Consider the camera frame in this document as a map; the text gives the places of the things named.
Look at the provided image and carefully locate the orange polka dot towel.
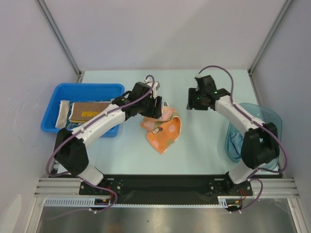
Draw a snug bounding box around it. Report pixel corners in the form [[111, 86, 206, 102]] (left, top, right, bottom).
[[140, 101, 182, 154]]

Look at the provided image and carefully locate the yellow white towel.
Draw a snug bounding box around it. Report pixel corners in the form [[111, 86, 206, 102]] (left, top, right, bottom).
[[69, 101, 110, 123]]

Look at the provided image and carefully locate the teal beige Doraemon towel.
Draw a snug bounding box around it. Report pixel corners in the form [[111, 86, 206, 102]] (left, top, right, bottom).
[[55, 100, 84, 129]]

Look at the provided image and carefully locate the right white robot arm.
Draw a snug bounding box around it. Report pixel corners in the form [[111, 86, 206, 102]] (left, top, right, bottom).
[[187, 75, 279, 195]]

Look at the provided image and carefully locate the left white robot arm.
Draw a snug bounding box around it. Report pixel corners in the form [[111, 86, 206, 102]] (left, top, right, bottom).
[[53, 80, 162, 194]]

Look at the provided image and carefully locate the blue plastic bin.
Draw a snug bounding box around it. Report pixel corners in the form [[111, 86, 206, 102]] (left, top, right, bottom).
[[41, 83, 124, 133]]

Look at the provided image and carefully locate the translucent teal basket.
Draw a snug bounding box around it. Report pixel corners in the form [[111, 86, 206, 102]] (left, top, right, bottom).
[[225, 103, 282, 171]]

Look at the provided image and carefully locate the light blue Doraemon towel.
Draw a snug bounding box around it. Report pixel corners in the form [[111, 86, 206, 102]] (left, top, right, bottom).
[[228, 132, 243, 161]]

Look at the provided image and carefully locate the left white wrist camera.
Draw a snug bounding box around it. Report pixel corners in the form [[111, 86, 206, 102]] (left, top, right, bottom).
[[144, 77, 160, 99]]

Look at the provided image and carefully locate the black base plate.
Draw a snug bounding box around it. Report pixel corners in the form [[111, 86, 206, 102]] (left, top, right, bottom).
[[48, 173, 282, 208]]

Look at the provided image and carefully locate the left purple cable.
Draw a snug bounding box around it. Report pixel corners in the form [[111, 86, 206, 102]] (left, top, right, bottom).
[[46, 75, 156, 214]]

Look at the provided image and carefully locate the white slotted cable duct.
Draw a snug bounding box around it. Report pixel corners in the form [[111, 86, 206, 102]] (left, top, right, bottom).
[[45, 196, 258, 209]]

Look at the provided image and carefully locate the aluminium frame rail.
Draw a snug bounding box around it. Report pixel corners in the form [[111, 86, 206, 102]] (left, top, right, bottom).
[[34, 177, 88, 198]]

